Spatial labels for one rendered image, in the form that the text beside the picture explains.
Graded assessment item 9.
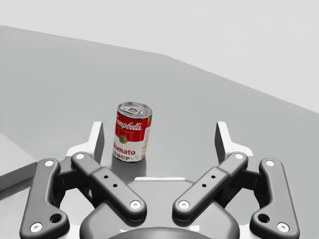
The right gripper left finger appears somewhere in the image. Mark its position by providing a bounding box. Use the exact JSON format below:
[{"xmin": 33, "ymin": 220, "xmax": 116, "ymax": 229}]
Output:
[{"xmin": 19, "ymin": 121, "xmax": 148, "ymax": 239}]

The red and white can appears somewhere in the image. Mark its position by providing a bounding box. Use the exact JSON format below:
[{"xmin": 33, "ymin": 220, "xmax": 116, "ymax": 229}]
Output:
[{"xmin": 112, "ymin": 101, "xmax": 153, "ymax": 163}]

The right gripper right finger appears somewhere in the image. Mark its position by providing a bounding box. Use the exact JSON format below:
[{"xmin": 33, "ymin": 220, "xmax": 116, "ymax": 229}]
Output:
[{"xmin": 172, "ymin": 121, "xmax": 301, "ymax": 239}]

